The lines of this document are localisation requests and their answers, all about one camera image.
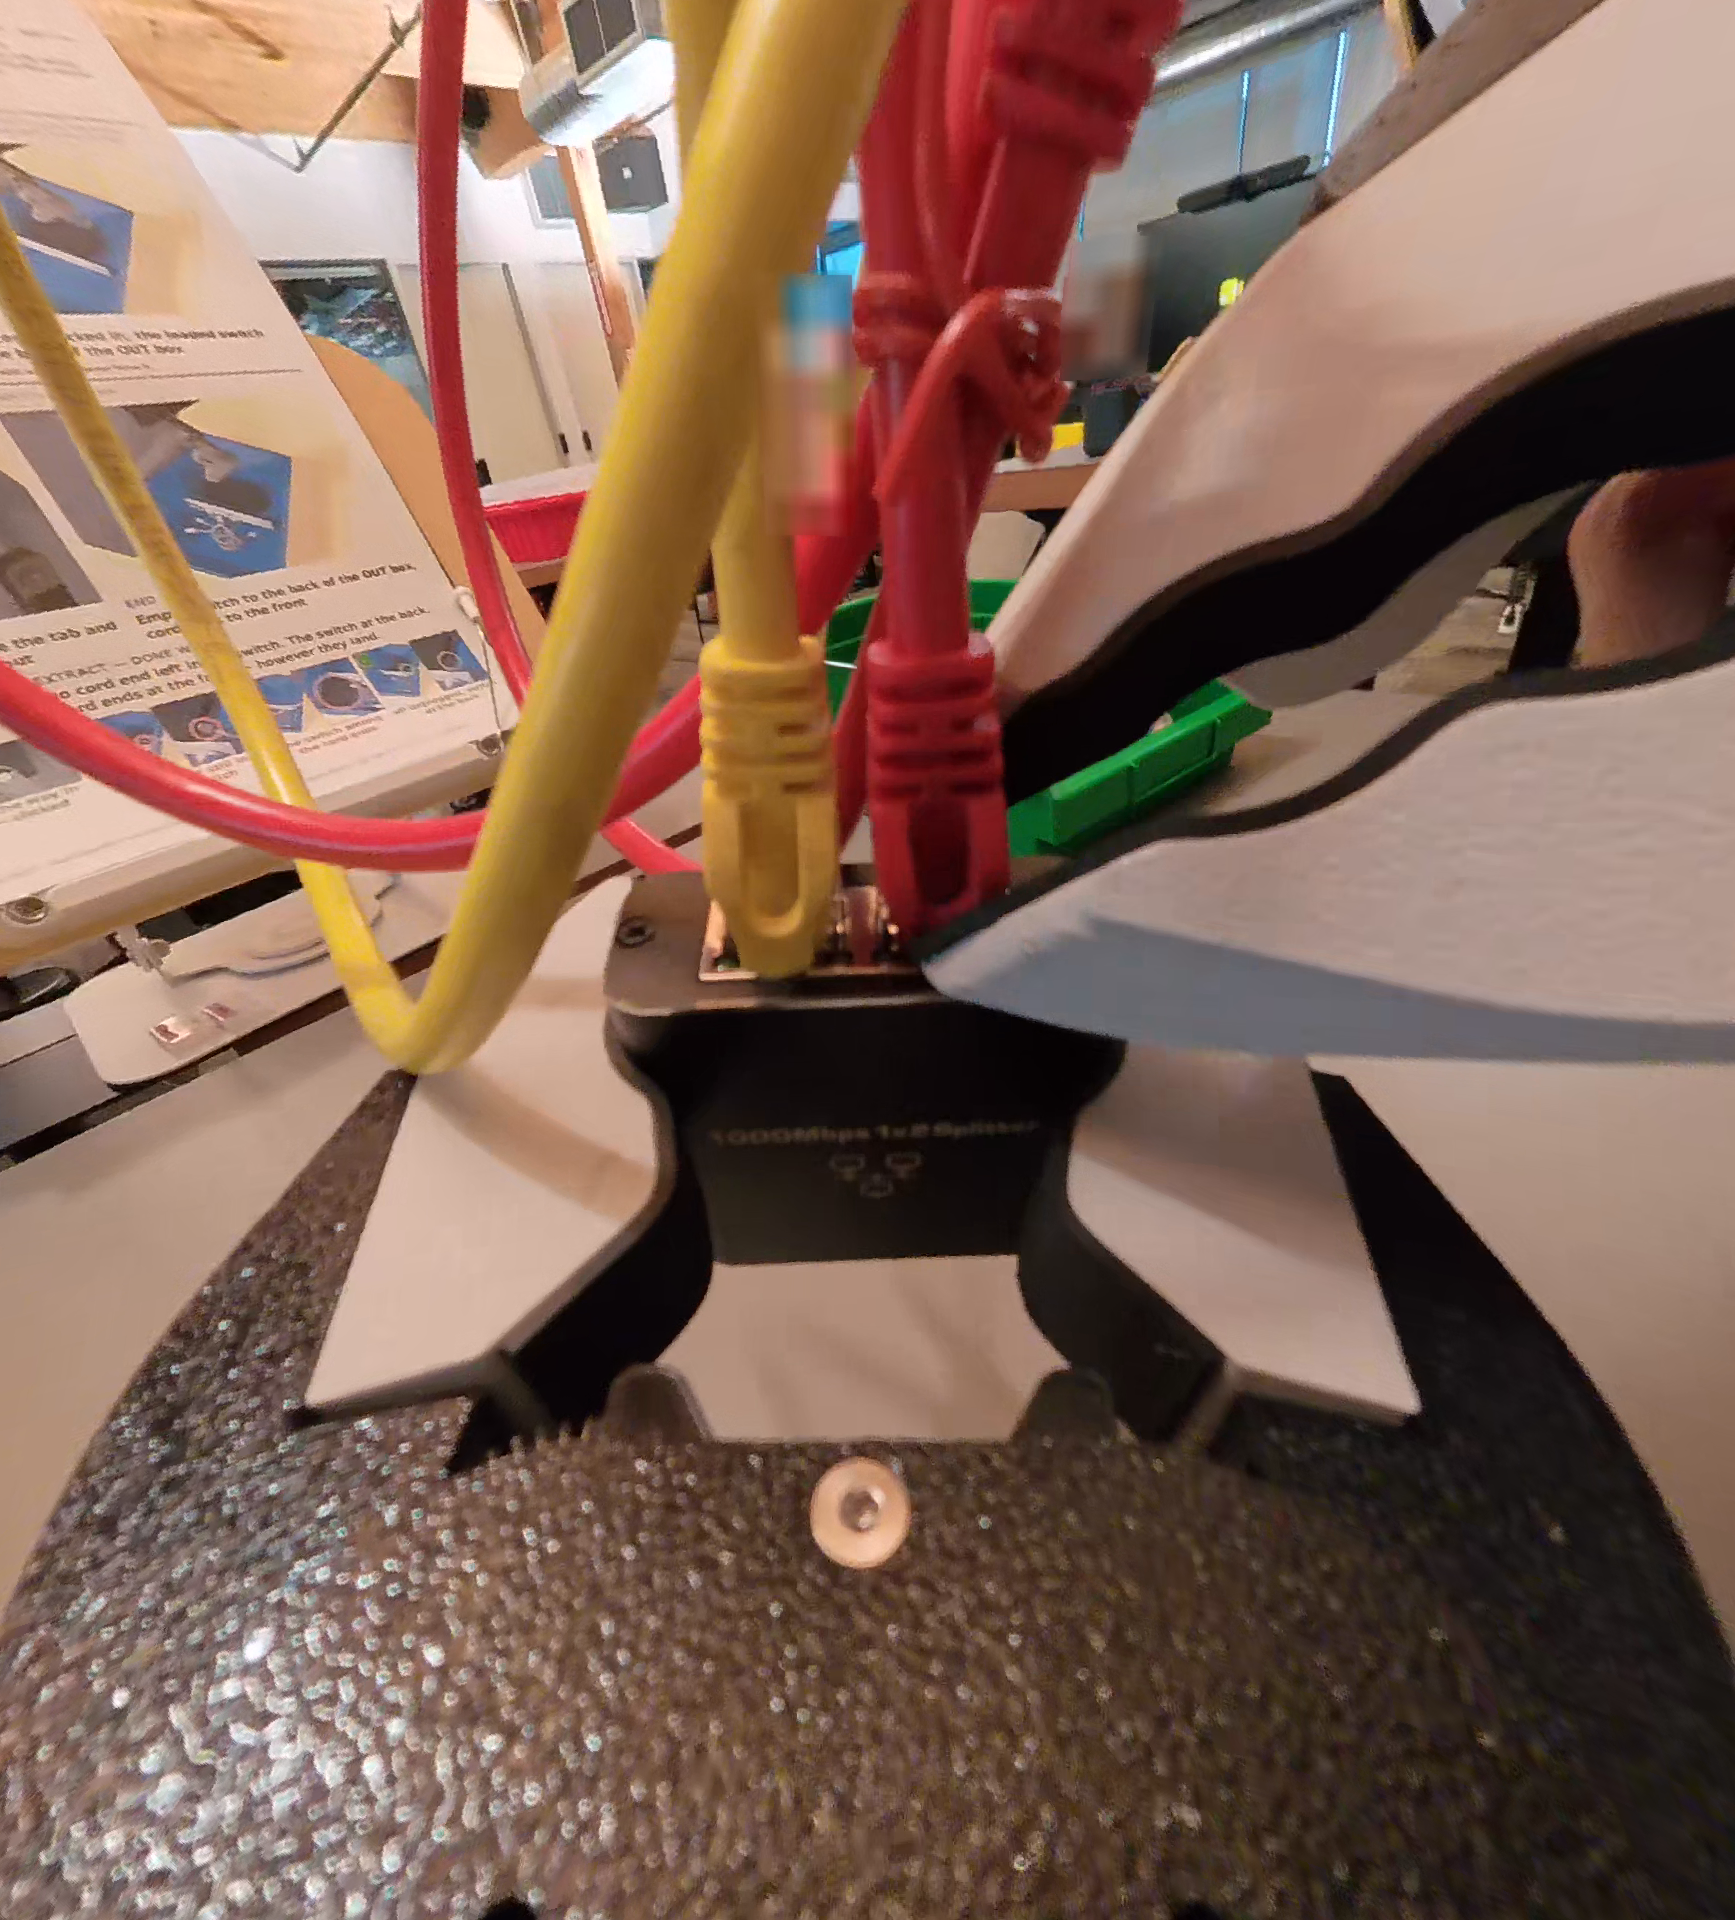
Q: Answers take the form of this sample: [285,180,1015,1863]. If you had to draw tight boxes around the black ethernet splitter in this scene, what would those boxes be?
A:
[601,871,1124,1273]

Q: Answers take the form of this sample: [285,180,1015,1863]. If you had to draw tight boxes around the printed instruction sheet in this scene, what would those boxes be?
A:
[0,0,526,945]

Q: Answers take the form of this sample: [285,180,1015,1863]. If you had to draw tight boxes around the red ethernet cable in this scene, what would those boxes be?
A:
[0,0,1186,945]

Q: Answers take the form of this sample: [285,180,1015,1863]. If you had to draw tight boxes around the yellow ethernet cable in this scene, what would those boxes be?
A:
[0,0,910,1077]

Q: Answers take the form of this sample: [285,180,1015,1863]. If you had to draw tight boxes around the white stand base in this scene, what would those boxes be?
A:
[64,879,512,1093]

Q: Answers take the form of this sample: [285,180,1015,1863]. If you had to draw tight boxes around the person's right hand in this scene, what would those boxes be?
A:
[1566,433,1735,673]

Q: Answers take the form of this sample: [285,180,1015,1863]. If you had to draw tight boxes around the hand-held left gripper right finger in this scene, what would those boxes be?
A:
[1015,1036,1424,1453]

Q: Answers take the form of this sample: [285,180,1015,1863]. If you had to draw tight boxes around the green plastic bin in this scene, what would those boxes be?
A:
[823,576,1281,859]

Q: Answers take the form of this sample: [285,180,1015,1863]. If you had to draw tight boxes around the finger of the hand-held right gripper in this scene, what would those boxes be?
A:
[917,583,1735,1071]
[988,0,1735,739]

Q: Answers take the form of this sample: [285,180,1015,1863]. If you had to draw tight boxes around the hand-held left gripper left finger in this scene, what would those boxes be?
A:
[301,884,716,1434]

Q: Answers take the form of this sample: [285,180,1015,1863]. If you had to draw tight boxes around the black monitor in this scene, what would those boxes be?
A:
[1136,180,1325,380]

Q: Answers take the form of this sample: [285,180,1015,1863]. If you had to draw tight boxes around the red plastic bin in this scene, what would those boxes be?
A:
[486,499,592,564]

